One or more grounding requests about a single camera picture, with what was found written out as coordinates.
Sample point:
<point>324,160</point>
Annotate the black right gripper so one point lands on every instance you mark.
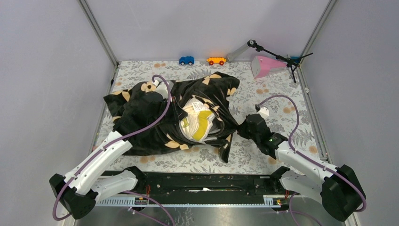
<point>241,130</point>

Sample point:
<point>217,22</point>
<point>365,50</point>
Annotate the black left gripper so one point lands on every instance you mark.
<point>164,101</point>

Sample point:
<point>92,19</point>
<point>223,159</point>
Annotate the black floral plush pillowcase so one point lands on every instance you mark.
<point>166,137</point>

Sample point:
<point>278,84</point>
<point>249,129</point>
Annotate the white quilted pillow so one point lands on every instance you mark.
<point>189,124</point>

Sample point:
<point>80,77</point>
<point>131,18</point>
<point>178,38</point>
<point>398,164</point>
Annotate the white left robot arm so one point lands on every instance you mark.
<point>77,191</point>

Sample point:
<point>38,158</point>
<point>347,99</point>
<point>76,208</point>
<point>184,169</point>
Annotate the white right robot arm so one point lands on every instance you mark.
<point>337,189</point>

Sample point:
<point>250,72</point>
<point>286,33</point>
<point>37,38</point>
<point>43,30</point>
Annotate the yellow patch on pillow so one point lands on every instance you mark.
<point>203,126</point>

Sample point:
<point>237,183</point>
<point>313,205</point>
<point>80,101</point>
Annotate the white care label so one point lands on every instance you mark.
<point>198,106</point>

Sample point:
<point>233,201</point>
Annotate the blue toy car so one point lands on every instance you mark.
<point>186,60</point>

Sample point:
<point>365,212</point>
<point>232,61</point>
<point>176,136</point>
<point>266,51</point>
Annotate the pink and white iron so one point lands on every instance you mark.
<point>261,66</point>

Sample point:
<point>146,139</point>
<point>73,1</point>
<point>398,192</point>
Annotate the grey metal cylinder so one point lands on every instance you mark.
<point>234,54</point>

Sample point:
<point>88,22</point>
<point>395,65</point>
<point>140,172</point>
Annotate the black tripod stand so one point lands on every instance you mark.
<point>291,62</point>

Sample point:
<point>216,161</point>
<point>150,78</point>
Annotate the orange toy car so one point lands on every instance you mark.
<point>216,60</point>

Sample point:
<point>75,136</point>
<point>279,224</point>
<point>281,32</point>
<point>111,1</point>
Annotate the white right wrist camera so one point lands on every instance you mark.
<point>262,111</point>

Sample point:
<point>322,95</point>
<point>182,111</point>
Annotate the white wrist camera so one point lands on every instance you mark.
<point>262,111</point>
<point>161,87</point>

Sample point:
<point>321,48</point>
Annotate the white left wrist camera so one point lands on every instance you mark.
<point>161,87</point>

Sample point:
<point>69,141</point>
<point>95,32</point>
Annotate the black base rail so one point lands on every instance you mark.
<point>210,189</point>

